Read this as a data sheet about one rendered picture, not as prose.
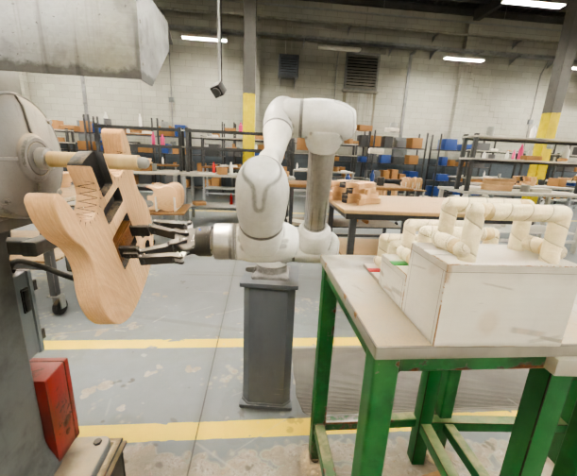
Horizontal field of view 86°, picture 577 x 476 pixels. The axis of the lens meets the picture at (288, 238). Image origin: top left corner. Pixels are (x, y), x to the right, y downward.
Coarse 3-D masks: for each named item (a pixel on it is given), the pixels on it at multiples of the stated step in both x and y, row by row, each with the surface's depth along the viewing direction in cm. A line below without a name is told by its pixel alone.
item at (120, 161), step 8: (48, 152) 64; (56, 152) 65; (64, 152) 65; (72, 152) 65; (48, 160) 64; (56, 160) 64; (64, 160) 64; (112, 160) 65; (120, 160) 65; (128, 160) 65; (136, 160) 66; (112, 168) 66; (120, 168) 66; (128, 168) 66; (136, 168) 66
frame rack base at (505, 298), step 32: (416, 256) 68; (448, 256) 61; (480, 256) 62; (512, 256) 63; (416, 288) 67; (448, 288) 58; (480, 288) 58; (512, 288) 58; (544, 288) 59; (576, 288) 59; (416, 320) 67; (448, 320) 59; (480, 320) 60; (512, 320) 60; (544, 320) 61
